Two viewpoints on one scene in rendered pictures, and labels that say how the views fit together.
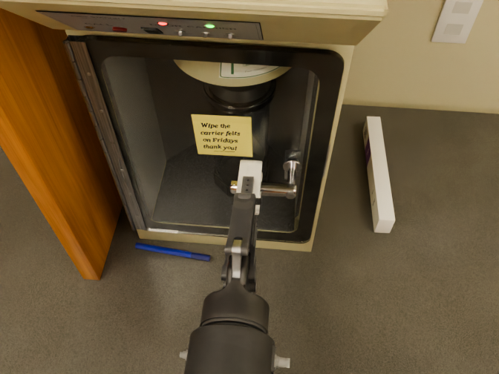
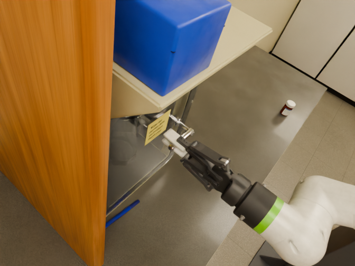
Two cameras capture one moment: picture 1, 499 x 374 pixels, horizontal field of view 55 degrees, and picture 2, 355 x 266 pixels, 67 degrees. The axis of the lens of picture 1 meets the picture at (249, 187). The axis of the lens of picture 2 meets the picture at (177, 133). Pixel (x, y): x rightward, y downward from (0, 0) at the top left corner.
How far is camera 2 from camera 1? 0.48 m
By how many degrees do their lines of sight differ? 43
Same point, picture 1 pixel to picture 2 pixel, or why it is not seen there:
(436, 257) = (202, 127)
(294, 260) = (166, 169)
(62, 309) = not seen: outside the picture
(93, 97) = not seen: hidden behind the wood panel
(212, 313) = (239, 192)
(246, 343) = (262, 188)
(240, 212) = (204, 150)
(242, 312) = (247, 181)
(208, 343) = (255, 200)
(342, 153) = not seen: hidden behind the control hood
